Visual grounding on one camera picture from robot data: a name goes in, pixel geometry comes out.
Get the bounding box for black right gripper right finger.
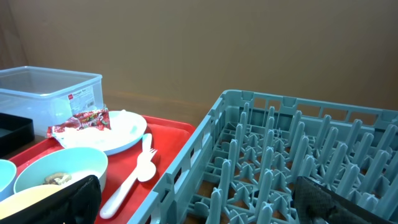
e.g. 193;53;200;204
292;176;389;224

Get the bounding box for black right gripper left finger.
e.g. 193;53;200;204
1;175;101;224

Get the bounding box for food scraps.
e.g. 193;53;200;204
44;172;72;185

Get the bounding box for pale green bowl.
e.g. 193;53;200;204
14;147;108;193

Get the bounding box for yellow plastic cup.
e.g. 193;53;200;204
1;184;63;219

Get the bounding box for white plastic spoon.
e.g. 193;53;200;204
137;133;157;182

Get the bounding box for white plastic fork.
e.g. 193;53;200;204
99;157;138;219

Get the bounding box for small light blue bowl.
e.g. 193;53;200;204
0;159;17;201

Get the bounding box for red snack wrapper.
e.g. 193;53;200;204
46;108;111;138

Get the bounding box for light blue plate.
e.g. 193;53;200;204
55;110;147;156

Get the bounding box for grey dishwasher rack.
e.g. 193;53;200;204
129;90;397;223

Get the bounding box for black waste tray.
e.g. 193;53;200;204
1;113;35;157

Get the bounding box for clear plastic waste bin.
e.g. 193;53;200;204
1;66;104;136

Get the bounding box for red serving tray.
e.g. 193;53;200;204
8;116;195;224

